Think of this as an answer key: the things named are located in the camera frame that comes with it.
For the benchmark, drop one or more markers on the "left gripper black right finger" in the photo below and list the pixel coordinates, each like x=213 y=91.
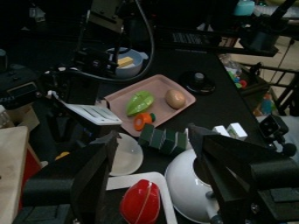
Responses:
x=248 y=180

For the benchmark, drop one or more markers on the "white toy knife block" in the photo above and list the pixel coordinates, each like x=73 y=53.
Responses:
x=95 y=113

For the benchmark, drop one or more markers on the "white shallow bowl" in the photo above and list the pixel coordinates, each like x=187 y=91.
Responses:
x=125 y=156

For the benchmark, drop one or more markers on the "orange toy carrot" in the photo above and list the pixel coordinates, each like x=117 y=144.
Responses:
x=140 y=122

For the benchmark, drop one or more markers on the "yellow toy squash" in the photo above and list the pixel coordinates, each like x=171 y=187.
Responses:
x=61 y=155

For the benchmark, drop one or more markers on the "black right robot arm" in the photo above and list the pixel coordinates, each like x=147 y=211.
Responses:
x=104 y=20

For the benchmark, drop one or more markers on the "pink plastic tray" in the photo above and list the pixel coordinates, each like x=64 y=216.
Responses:
x=163 y=84

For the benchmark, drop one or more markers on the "bag of colourful toys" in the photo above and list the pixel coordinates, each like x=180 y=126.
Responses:
x=235 y=77

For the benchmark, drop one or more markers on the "white cube with print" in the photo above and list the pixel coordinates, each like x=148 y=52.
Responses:
x=219 y=130
x=236 y=131

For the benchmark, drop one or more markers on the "green toy leaf vegetable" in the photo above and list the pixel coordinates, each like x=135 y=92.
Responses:
x=139 y=102

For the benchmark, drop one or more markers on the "green sliced toy cucumber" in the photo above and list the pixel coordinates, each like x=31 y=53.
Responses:
x=163 y=140

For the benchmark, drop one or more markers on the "teal bottle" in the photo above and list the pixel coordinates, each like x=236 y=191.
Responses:
x=244 y=7

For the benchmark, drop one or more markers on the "toy cheese wedge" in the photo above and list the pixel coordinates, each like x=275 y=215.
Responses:
x=125 y=61

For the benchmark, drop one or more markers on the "black round lid with knob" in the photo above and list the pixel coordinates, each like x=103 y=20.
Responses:
x=197 y=83

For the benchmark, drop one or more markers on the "red toy pepper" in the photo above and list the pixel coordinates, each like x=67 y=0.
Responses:
x=140 y=202

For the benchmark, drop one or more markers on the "tan toy potato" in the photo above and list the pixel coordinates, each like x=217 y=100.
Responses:
x=175 y=99

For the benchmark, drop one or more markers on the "white deep bowl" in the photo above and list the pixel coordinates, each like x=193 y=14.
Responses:
x=132 y=68

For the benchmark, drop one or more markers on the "black boxy device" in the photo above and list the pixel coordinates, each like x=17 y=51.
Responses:
x=17 y=86

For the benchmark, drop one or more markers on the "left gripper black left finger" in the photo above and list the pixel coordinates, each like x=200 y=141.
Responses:
x=65 y=180

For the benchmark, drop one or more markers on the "black metal chair frame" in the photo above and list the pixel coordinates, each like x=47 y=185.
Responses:
x=286 y=87

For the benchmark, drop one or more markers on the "black webcam on mount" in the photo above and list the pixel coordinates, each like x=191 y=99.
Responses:
x=274 y=131

